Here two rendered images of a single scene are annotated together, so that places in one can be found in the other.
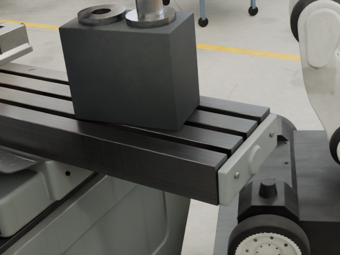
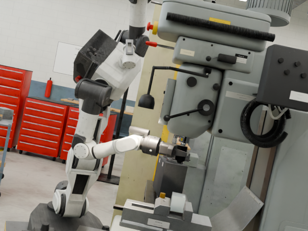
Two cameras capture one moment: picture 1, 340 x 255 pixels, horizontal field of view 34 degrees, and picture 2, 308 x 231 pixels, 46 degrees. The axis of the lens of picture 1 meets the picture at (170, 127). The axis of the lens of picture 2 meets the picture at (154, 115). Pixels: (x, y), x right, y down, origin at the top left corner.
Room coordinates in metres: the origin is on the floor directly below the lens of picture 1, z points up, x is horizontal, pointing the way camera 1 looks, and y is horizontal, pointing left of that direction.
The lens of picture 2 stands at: (2.24, 1.59, 1.46)
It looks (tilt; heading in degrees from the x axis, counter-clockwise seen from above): 3 degrees down; 235
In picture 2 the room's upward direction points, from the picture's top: 12 degrees clockwise
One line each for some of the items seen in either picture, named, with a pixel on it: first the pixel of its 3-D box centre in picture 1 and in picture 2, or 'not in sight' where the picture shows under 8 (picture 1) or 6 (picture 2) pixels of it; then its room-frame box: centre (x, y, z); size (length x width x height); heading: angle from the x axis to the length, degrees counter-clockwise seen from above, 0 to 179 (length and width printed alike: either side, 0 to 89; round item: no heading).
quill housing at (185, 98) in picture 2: not in sight; (193, 101); (1.16, 0.32, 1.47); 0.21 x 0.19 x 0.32; 56
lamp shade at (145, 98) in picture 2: not in sight; (146, 101); (1.36, 0.24, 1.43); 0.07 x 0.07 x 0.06
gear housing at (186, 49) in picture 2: not in sight; (211, 57); (1.13, 0.34, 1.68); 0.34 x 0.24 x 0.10; 146
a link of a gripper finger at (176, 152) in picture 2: not in sight; (179, 153); (1.19, 0.33, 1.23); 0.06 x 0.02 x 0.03; 131
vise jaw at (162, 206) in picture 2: not in sight; (162, 205); (1.34, 0.48, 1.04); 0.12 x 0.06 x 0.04; 53
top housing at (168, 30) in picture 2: not in sight; (211, 28); (1.15, 0.32, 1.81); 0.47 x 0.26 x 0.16; 146
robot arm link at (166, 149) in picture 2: not in sight; (162, 148); (1.22, 0.25, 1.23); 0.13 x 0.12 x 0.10; 41
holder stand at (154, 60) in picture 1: (132, 64); (169, 175); (1.00, 0.06, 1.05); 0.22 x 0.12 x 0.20; 64
